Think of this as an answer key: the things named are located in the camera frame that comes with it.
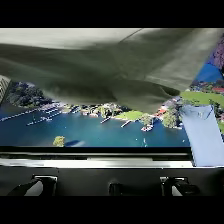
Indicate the grey-green garment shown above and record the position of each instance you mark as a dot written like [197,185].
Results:
[100,66]

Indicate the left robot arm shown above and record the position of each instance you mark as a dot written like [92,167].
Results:
[35,187]

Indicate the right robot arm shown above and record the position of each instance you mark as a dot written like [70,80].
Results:
[180,186]

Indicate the light blue garment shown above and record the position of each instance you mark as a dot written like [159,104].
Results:
[203,136]

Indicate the silver frame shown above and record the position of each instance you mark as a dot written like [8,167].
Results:
[96,162]

